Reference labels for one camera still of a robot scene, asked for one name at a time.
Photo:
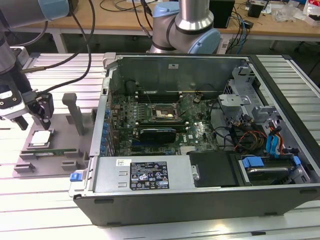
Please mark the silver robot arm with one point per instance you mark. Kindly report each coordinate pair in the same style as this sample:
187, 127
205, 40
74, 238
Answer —
190, 22

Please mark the hard disk in blue carrier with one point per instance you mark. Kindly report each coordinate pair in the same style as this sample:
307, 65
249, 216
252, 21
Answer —
253, 162

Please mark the black plastic shroud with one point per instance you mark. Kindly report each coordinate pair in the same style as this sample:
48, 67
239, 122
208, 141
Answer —
212, 167

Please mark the green RAM stick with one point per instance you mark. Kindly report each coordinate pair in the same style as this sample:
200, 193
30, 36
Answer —
60, 151

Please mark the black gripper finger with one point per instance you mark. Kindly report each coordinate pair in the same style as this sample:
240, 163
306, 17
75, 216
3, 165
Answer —
43, 107
22, 123

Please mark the grey parts rack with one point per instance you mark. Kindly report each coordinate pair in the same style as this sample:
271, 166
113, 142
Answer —
60, 140

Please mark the clear plastic bags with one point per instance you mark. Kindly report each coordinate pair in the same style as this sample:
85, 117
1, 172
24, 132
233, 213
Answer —
287, 12

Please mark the black graphics card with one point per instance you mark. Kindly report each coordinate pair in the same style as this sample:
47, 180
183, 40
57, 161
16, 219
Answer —
157, 136

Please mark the silver power supply unit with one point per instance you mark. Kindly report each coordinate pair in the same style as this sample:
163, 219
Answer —
112, 175

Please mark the blue case latch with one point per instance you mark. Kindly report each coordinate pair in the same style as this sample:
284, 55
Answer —
75, 176

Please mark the black container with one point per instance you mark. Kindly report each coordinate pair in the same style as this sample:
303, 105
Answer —
255, 10

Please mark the metal locking lever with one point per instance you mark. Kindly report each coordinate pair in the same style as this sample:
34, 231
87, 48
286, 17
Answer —
180, 99

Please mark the white red plastic bag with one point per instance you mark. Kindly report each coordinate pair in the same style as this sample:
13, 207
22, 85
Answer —
312, 10

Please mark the metal drive cage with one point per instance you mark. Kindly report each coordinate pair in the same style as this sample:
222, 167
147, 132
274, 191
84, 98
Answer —
233, 100

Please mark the green motherboard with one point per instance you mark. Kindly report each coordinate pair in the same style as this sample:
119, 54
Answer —
197, 130

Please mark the small black adapter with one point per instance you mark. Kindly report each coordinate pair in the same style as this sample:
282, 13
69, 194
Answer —
248, 24

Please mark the black PC case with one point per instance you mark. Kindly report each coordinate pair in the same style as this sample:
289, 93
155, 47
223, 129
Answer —
175, 207

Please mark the black box on desk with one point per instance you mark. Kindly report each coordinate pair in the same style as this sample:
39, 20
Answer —
74, 3

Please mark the CPU socket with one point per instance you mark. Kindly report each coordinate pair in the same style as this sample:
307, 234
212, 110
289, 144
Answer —
162, 113

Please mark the silver CPU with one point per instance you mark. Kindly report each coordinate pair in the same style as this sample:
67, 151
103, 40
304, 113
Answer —
41, 138

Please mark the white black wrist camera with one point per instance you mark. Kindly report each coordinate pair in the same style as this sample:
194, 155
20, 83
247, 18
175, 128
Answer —
10, 105

